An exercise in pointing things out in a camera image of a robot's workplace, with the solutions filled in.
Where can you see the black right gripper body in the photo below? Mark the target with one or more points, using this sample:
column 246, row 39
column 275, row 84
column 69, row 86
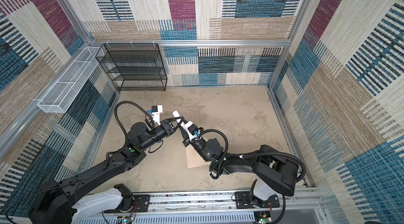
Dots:
column 199, row 144

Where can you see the black wire shelf rack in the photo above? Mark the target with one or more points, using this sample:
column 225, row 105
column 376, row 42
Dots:
column 133, row 67

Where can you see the pink envelope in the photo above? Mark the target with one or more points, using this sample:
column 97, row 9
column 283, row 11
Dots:
column 193, row 158

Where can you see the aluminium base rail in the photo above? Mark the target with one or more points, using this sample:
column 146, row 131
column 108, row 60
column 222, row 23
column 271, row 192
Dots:
column 202, row 207

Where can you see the white wire mesh basket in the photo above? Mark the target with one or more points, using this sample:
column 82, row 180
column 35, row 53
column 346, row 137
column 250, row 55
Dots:
column 65, row 90

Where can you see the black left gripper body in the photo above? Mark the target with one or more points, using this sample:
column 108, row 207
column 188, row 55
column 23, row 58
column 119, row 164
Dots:
column 165, row 128

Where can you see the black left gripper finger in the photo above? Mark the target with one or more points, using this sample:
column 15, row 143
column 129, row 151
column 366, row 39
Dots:
column 176, row 127
column 173, row 120

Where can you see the white glue stick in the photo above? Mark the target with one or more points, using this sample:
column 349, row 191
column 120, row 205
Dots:
column 177, row 115

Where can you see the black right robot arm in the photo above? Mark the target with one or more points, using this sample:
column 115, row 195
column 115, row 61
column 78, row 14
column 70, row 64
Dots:
column 278, row 172

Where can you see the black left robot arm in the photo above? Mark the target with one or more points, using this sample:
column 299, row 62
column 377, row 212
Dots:
column 70, row 201

